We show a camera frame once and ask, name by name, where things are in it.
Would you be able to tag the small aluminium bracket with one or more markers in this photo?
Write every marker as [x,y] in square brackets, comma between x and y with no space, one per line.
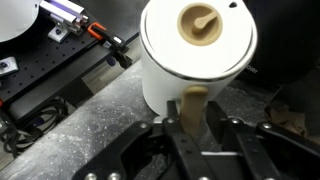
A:
[8,66]

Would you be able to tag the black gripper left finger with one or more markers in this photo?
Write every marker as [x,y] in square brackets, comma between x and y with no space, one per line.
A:
[150,153]

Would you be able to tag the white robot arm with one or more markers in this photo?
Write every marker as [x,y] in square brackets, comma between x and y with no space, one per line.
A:
[15,16]

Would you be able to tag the black perforated robot table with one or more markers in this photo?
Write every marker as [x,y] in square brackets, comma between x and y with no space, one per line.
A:
[43,63]

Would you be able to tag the long aluminium extrusion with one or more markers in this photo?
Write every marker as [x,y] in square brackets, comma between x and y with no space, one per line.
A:
[65,11]

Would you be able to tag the orange black clamp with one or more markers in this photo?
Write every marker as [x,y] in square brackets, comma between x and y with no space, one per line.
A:
[110,43]

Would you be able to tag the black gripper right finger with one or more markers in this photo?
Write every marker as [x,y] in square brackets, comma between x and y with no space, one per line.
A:
[263,150]

